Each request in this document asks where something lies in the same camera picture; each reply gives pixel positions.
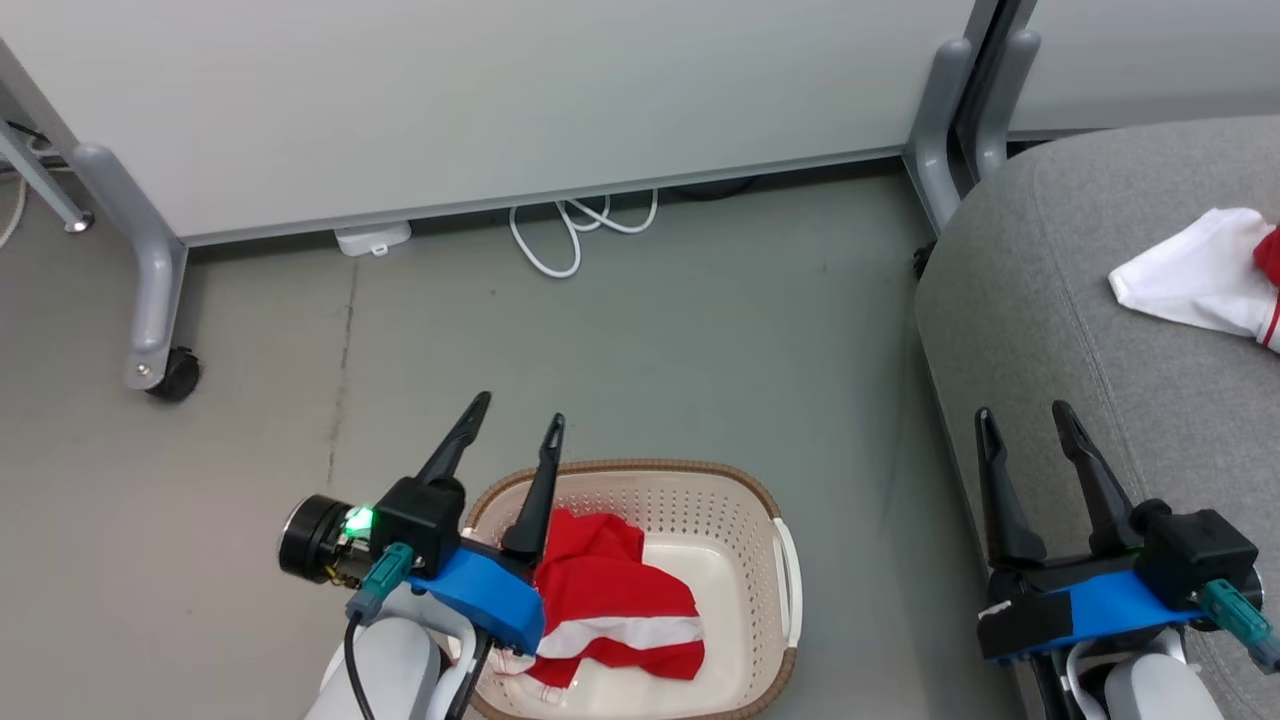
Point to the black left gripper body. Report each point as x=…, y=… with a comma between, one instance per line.
x=318, y=540

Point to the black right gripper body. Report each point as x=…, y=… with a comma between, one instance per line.
x=1065, y=576

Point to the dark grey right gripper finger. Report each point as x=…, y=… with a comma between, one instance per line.
x=1100, y=490
x=1005, y=500

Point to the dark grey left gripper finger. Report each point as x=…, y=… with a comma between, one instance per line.
x=538, y=500
x=452, y=445

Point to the white and red cloth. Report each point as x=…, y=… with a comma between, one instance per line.
x=1190, y=275

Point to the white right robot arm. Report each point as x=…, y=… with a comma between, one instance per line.
x=1150, y=690

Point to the red and white garment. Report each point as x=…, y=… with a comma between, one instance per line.
x=600, y=585

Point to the grey fabric sofa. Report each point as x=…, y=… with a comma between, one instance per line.
x=1060, y=330

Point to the beige perforated laundry basket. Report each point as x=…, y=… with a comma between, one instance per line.
x=700, y=520

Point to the large black caster wheel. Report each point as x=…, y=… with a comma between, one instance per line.
x=178, y=377

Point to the small black caster wheel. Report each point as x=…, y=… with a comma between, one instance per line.
x=922, y=262

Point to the grey curved partition leg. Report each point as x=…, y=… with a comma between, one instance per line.
x=1005, y=90
x=150, y=270
x=938, y=130

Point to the large white partition panel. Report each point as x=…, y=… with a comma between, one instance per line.
x=500, y=100

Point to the thin silver metal leg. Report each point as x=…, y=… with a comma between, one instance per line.
x=45, y=185

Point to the teal left camera connector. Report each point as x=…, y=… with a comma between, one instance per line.
x=380, y=582

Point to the teal camera connector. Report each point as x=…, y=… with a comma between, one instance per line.
x=1240, y=620
x=380, y=582

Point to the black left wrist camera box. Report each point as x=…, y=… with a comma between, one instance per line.
x=425, y=520

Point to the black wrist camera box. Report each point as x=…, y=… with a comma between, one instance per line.
x=1195, y=555
x=425, y=520

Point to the blue left camera mount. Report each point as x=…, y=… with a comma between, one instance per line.
x=485, y=600

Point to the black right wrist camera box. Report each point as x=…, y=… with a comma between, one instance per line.
x=1195, y=555

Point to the teal right camera connector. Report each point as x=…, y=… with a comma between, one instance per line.
x=1240, y=620

